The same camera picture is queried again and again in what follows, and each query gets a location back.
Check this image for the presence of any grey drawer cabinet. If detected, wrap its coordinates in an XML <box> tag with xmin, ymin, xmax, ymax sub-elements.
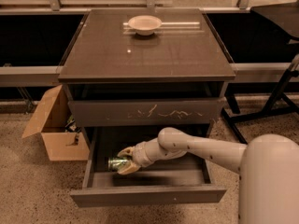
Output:
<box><xmin>59</xmin><ymin>8</ymin><xmax>235</xmax><ymax>136</ymax></box>

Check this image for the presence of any metal window railing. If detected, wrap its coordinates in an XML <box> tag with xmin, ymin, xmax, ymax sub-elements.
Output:
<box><xmin>0</xmin><ymin>0</ymin><xmax>297</xmax><ymax>87</ymax></box>

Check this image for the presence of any dark side table top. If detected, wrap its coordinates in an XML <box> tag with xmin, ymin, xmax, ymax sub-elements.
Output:
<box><xmin>250</xmin><ymin>2</ymin><xmax>299</xmax><ymax>41</ymax></box>

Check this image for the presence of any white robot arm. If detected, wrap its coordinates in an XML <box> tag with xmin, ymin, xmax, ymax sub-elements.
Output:
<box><xmin>118</xmin><ymin>128</ymin><xmax>299</xmax><ymax>224</ymax></box>

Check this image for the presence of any green soda can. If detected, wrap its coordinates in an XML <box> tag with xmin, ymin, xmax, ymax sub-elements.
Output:
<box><xmin>108</xmin><ymin>158</ymin><xmax>129</xmax><ymax>172</ymax></box>

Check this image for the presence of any black wheeled stand base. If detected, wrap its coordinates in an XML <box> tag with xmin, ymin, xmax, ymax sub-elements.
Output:
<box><xmin>221</xmin><ymin>69</ymin><xmax>299</xmax><ymax>144</ymax></box>

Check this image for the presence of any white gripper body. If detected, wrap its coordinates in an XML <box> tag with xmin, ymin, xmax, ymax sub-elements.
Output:
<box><xmin>132</xmin><ymin>138</ymin><xmax>186</xmax><ymax>167</ymax></box>

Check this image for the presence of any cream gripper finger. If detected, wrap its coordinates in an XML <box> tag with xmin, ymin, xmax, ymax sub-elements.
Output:
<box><xmin>117</xmin><ymin>147</ymin><xmax>135</xmax><ymax>159</ymax></box>
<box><xmin>117</xmin><ymin>161</ymin><xmax>140</xmax><ymax>175</ymax></box>

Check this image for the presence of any closed grey top drawer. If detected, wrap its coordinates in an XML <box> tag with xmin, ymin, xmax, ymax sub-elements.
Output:
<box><xmin>68</xmin><ymin>98</ymin><xmax>224</xmax><ymax>127</ymax></box>

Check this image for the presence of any open grey middle drawer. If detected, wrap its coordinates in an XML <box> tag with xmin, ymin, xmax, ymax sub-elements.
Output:
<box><xmin>71</xmin><ymin>126</ymin><xmax>226</xmax><ymax>207</ymax></box>

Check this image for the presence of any white bowl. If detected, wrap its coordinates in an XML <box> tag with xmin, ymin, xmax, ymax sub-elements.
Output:
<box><xmin>128</xmin><ymin>15</ymin><xmax>162</xmax><ymax>35</ymax></box>

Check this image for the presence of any open cardboard box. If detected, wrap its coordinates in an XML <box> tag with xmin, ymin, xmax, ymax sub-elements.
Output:
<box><xmin>22</xmin><ymin>85</ymin><xmax>90</xmax><ymax>161</ymax></box>

